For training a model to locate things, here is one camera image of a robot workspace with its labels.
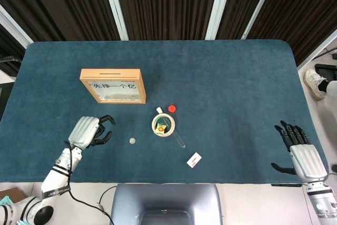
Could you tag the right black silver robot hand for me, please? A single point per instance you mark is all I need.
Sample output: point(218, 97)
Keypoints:
point(308, 161)

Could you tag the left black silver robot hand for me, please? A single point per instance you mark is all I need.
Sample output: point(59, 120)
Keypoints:
point(84, 130)

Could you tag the silver coin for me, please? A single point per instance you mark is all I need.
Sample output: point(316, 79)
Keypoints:
point(132, 140)

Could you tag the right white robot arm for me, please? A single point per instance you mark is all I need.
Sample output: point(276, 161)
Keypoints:
point(319, 198)

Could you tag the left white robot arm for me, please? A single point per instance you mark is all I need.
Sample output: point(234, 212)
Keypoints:
point(60, 169)

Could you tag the yellow snack packet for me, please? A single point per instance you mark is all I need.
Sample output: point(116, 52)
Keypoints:
point(160, 128)

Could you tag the person lower leg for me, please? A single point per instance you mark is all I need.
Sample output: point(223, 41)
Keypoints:
point(329, 88)

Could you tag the white sneaker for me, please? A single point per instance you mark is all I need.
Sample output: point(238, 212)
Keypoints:
point(314, 82)

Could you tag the cream masking tape roll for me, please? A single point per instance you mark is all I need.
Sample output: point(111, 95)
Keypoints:
point(164, 135)

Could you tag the red bottle cap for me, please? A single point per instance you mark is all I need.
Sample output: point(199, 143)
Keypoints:
point(172, 108)

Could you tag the brown cardboard box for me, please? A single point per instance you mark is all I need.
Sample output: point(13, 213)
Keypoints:
point(15, 192)

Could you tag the black equipment base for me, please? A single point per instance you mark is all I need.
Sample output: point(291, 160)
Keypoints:
point(325, 67)

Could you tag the clear glass test tube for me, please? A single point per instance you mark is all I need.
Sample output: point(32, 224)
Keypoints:
point(180, 140)

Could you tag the blue table cloth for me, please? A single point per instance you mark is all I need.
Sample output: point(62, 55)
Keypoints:
point(223, 90)

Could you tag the white flat card box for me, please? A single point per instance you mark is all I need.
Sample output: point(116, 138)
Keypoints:
point(193, 160)

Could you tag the wooden frame coin bank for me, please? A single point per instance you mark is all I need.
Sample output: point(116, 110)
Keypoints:
point(110, 74)

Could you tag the white partition post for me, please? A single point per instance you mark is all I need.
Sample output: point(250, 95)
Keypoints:
point(219, 6)
point(259, 6)
point(316, 51)
point(13, 26)
point(115, 6)

